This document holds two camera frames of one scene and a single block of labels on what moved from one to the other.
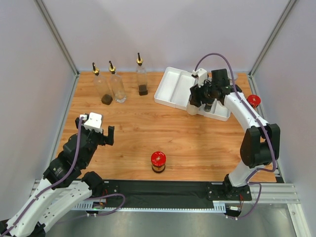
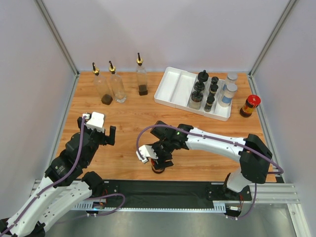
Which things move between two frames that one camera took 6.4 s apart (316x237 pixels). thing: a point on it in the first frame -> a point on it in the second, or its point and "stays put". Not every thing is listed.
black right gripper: (201, 95) -> (160, 156)
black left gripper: (106, 139) stays put
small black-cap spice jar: (208, 107) stays put
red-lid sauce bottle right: (254, 100) stays put
